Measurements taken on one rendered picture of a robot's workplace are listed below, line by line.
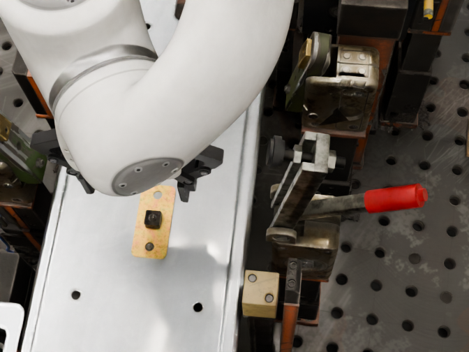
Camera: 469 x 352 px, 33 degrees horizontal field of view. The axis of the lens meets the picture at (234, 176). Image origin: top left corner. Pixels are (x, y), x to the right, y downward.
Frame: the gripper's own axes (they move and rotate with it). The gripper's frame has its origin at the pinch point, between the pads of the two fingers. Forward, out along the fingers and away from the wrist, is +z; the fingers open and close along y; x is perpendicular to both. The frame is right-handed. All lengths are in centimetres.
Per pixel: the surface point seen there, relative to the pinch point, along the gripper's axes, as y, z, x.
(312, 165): -16.1, -9.5, 1.3
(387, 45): -23.9, 7.7, -22.0
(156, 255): -0.8, 11.6, 3.7
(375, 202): -22.3, -0.8, 0.6
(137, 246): 1.4, 11.6, 2.9
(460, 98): -40, 42, -36
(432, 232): -36, 42, -13
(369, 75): -21.8, 4.9, -16.3
